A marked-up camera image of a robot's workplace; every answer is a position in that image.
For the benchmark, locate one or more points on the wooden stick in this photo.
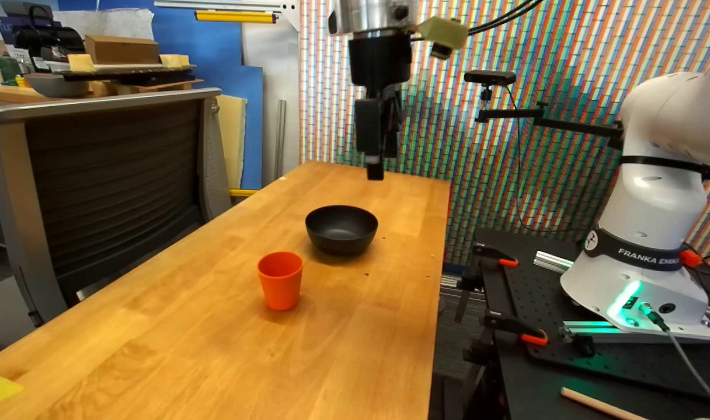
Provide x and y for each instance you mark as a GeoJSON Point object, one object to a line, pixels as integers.
{"type": "Point", "coordinates": [601, 405]}

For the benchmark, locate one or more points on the aluminium rail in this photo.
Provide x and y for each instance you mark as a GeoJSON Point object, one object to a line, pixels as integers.
{"type": "Point", "coordinates": [590, 327]}

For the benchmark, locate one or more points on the black optical breadboard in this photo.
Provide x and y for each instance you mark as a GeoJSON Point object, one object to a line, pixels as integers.
{"type": "Point", "coordinates": [543, 294]}

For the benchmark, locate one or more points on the pale yellow foam board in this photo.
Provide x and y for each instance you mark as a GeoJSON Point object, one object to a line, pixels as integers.
{"type": "Point", "coordinates": [230, 140]}

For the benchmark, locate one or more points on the black camera on stand arm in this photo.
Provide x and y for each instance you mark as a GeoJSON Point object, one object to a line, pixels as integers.
{"type": "Point", "coordinates": [490, 77]}

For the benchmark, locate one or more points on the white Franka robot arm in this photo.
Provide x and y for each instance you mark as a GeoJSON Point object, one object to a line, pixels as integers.
{"type": "Point", "coordinates": [658, 195]}

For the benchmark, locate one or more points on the blue board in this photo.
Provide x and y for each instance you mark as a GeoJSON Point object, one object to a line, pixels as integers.
{"type": "Point", "coordinates": [216, 54]}

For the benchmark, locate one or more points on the yellow-green wrist camera mount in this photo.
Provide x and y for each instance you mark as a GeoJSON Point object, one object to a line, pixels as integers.
{"type": "Point", "coordinates": [441, 33]}

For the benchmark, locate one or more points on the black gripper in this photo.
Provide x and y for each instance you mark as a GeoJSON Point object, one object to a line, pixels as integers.
{"type": "Point", "coordinates": [378, 61]}

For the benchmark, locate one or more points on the black bowl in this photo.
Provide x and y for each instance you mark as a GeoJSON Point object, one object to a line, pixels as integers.
{"type": "Point", "coordinates": [342, 230]}

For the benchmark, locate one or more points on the grey mesh office chair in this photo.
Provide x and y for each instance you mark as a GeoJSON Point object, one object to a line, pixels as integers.
{"type": "Point", "coordinates": [106, 188]}

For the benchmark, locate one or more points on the orange plastic cup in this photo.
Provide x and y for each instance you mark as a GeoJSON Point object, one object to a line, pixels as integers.
{"type": "Point", "coordinates": [281, 281]}

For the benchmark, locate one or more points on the yellow bar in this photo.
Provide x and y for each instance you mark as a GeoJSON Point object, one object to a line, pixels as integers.
{"type": "Point", "coordinates": [233, 14]}

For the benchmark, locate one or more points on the brown cardboard box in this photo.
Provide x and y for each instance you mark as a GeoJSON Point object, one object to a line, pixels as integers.
{"type": "Point", "coordinates": [122, 49]}

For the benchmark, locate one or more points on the multicolour striped backdrop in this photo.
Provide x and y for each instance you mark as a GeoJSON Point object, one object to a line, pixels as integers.
{"type": "Point", "coordinates": [556, 154]}

